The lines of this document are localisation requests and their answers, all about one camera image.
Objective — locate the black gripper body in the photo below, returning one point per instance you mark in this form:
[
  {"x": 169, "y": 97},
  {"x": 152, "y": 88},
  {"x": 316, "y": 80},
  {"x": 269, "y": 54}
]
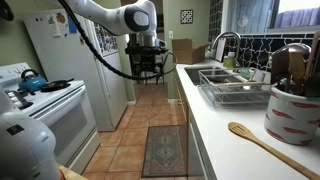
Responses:
[{"x": 146, "y": 60}]

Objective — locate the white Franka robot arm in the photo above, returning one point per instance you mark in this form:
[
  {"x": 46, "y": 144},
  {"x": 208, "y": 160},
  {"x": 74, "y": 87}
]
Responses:
[{"x": 110, "y": 16}]

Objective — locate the white refrigerator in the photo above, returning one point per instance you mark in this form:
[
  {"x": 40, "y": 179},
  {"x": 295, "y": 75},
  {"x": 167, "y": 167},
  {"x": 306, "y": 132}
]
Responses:
[{"x": 66, "y": 66}]

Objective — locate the kitchen window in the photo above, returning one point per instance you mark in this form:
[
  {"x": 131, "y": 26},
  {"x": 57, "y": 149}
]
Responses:
[{"x": 266, "y": 15}]

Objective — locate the brown cardboard box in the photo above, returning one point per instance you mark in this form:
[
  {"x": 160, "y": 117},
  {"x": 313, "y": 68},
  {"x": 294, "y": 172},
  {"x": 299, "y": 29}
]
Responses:
[{"x": 188, "y": 51}]

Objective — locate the black frying pan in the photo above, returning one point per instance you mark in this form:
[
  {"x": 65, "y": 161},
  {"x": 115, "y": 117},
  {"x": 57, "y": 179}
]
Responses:
[{"x": 55, "y": 85}]

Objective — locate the white crock with red peppers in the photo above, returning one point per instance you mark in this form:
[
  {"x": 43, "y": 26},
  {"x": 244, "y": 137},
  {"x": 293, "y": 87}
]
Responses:
[{"x": 293, "y": 120}]

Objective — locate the round white window ornament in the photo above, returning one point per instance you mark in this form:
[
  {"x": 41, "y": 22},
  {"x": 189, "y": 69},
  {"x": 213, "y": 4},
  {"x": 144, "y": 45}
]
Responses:
[{"x": 242, "y": 21}]

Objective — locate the black white wall art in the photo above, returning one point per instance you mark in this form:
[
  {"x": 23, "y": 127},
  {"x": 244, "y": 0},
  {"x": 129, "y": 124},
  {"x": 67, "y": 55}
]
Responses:
[{"x": 186, "y": 16}]

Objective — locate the photo collage on refrigerator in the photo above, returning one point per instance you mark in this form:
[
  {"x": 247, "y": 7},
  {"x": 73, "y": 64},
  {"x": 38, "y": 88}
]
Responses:
[{"x": 106, "y": 40}]

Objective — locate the shiny metal ladle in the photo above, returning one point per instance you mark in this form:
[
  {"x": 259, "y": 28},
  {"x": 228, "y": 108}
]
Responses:
[{"x": 288, "y": 63}]

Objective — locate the light wooden base cabinets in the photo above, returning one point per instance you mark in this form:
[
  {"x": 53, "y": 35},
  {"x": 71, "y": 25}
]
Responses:
[{"x": 196, "y": 146}]

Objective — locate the patterned green red rug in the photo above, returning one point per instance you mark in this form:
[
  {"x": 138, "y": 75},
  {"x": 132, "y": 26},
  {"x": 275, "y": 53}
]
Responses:
[{"x": 165, "y": 151}]

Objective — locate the light wooden board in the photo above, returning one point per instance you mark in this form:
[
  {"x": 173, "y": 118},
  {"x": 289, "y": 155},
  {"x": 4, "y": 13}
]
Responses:
[{"x": 71, "y": 174}]

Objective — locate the tall wooden spatula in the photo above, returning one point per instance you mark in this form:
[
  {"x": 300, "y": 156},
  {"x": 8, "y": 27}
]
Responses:
[{"x": 312, "y": 60}]

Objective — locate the white framed card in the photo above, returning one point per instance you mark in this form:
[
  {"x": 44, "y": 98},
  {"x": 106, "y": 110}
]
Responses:
[{"x": 220, "y": 50}]

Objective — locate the green sponge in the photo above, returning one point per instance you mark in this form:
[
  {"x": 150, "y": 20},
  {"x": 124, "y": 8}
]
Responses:
[{"x": 244, "y": 72}]

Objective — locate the stainless steel sink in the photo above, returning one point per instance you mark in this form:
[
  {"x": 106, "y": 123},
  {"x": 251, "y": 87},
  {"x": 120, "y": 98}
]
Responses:
[{"x": 195, "y": 74}]

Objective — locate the blue tea kettle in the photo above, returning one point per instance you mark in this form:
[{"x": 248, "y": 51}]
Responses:
[{"x": 31, "y": 82}]

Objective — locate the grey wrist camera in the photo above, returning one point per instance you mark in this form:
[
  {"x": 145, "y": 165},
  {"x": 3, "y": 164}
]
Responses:
[{"x": 161, "y": 43}]

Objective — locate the white kitchen stove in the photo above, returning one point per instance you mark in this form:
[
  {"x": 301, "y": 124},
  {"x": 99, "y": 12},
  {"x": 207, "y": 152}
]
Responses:
[{"x": 66, "y": 116}]

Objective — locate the long plain wooden spoon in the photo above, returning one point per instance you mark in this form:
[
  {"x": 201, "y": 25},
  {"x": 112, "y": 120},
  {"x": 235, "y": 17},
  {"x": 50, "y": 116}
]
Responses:
[{"x": 240, "y": 84}]

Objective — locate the paper note on refrigerator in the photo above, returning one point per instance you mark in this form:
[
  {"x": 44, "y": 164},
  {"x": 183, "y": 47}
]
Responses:
[{"x": 54, "y": 26}]

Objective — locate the chrome kitchen faucet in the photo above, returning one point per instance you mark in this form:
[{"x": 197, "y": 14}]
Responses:
[{"x": 230, "y": 34}]

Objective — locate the slotted wooden spoon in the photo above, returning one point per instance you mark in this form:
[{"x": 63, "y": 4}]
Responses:
[{"x": 263, "y": 145}]

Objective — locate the green soap bottle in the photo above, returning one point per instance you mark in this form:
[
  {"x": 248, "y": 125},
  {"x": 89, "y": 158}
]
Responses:
[{"x": 229, "y": 61}]

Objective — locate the white light switch plate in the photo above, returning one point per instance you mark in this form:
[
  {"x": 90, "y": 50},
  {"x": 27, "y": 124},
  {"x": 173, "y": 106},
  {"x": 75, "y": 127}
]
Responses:
[{"x": 171, "y": 34}]

